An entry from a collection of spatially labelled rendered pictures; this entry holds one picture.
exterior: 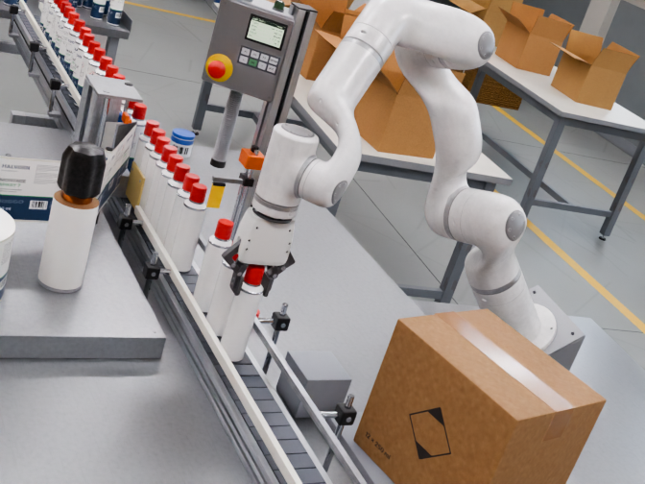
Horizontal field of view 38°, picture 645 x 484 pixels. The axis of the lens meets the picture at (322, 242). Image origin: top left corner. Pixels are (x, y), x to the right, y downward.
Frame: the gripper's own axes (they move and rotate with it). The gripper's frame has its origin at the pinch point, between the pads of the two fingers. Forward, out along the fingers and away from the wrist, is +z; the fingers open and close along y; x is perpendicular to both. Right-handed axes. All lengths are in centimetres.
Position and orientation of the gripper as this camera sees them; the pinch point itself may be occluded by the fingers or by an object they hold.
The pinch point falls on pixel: (250, 284)
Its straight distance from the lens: 180.2
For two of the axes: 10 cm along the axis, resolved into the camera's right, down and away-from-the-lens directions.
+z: -2.9, 8.8, 3.8
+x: 4.1, 4.7, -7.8
